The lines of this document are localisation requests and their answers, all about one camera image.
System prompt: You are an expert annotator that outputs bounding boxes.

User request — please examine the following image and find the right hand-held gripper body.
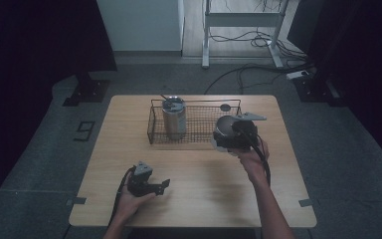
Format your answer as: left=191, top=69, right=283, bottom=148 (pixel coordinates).
left=221, top=112, right=268, bottom=151

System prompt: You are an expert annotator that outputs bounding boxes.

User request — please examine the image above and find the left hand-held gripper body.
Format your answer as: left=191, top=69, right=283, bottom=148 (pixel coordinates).
left=126, top=160, right=154, bottom=197

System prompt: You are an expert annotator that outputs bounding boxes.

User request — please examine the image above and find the black wire basket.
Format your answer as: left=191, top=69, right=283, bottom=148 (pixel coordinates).
left=146, top=98, right=243, bottom=145

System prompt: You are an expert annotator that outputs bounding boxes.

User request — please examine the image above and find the person's left hand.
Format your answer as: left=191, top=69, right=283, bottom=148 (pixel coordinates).
left=114, top=184, right=157, bottom=223

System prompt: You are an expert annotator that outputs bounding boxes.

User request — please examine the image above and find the person's right hand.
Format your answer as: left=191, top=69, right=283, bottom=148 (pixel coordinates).
left=229, top=138, right=271, bottom=187

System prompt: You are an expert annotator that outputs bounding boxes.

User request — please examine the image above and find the stainless steel tumbler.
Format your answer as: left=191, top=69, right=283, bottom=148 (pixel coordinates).
left=161, top=94, right=188, bottom=140

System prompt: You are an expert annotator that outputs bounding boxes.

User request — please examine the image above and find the white power strip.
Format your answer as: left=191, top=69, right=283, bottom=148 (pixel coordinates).
left=286, top=69, right=313, bottom=81

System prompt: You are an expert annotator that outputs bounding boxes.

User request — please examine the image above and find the black stand base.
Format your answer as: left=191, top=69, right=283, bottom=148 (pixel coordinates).
left=62, top=72, right=111, bottom=108
left=292, top=74, right=347, bottom=108

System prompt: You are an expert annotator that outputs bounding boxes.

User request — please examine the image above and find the black curtain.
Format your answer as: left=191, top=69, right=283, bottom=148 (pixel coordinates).
left=286, top=0, right=382, bottom=175
left=0, top=0, right=118, bottom=222

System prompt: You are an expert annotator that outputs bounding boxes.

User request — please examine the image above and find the white cabinet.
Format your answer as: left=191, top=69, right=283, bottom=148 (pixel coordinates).
left=95, top=0, right=185, bottom=53

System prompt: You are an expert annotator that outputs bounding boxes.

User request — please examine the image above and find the left hand-held gripper cable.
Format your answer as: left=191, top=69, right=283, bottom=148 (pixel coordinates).
left=108, top=166, right=136, bottom=227

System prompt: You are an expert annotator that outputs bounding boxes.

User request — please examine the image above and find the hand-held gripper cable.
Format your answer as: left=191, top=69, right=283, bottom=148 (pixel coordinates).
left=237, top=125, right=273, bottom=187
left=108, top=166, right=136, bottom=227

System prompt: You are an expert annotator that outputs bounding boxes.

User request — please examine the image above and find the right hand-held gripper cable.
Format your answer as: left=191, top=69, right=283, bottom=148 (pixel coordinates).
left=237, top=125, right=273, bottom=187

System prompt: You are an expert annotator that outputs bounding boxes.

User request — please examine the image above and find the tangle of black floor cables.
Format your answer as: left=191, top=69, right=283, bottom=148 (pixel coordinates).
left=203, top=0, right=316, bottom=96

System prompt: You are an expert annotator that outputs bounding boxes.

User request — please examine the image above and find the white desk frame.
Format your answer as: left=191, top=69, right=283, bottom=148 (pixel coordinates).
left=201, top=0, right=291, bottom=70

